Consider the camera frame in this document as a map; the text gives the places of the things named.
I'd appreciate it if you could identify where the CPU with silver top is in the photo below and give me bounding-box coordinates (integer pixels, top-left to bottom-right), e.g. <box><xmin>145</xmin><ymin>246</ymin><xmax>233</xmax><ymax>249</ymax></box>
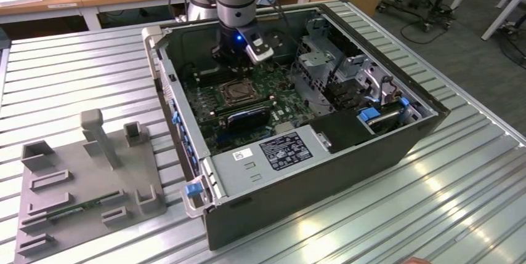
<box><xmin>227</xmin><ymin>81</ymin><xmax>254</xmax><ymax>98</ymax></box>

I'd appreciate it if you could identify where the CPU socket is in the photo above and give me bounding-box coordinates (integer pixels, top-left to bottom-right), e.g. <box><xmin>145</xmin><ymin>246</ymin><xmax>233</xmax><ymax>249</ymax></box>
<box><xmin>213</xmin><ymin>76</ymin><xmax>266</xmax><ymax>107</ymax></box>

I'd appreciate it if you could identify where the perforated metal drive cage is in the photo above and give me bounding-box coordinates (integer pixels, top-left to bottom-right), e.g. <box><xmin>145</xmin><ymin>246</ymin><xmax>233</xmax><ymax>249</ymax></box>
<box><xmin>294</xmin><ymin>34</ymin><xmax>345</xmax><ymax>114</ymax></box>

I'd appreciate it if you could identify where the green motherboard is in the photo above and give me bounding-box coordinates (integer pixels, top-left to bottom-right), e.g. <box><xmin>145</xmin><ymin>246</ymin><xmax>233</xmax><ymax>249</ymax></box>
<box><xmin>183</xmin><ymin>60</ymin><xmax>319</xmax><ymax>151</ymax></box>

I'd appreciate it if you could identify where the black graphics card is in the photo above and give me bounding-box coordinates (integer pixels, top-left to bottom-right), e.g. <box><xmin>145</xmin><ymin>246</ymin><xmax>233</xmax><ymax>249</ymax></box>
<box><xmin>225</xmin><ymin>106</ymin><xmax>273</xmax><ymax>133</ymax></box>

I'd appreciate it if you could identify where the grey power supply unit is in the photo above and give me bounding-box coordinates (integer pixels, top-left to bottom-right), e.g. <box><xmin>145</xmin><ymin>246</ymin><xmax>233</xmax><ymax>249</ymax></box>
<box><xmin>202</xmin><ymin>123</ymin><xmax>333</xmax><ymax>199</ymax></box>

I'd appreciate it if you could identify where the blue disk carrier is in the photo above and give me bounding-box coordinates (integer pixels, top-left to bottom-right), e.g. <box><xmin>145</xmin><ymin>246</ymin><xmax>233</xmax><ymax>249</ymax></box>
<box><xmin>357</xmin><ymin>107</ymin><xmax>382</xmax><ymax>127</ymax></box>

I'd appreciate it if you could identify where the black PC case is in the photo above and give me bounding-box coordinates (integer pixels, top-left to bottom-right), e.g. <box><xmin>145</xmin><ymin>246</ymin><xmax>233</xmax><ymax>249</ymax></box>
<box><xmin>142</xmin><ymin>1</ymin><xmax>453</xmax><ymax>252</ymax></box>

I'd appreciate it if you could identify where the black wheeled stand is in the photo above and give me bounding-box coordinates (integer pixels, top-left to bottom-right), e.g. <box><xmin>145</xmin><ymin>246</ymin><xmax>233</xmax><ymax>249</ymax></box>
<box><xmin>377</xmin><ymin>0</ymin><xmax>468</xmax><ymax>33</ymax></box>

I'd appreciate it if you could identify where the grey parts rack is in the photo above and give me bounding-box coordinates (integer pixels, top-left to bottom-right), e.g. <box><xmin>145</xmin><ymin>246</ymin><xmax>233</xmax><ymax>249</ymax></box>
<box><xmin>14</xmin><ymin>108</ymin><xmax>170</xmax><ymax>262</ymax></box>

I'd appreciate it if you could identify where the green RAM stick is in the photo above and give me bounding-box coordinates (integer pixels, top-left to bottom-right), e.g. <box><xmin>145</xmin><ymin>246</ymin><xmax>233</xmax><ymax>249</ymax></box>
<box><xmin>44</xmin><ymin>192</ymin><xmax>124</xmax><ymax>219</ymax></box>

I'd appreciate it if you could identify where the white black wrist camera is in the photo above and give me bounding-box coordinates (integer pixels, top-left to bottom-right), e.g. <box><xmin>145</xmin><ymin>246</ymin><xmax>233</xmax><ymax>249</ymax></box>
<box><xmin>237</xmin><ymin>25</ymin><xmax>275</xmax><ymax>66</ymax></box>

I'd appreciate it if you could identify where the silver disk bay frame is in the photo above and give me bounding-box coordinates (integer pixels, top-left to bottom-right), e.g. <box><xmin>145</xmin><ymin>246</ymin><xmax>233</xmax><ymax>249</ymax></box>
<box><xmin>306</xmin><ymin>16</ymin><xmax>438</xmax><ymax>137</ymax></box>

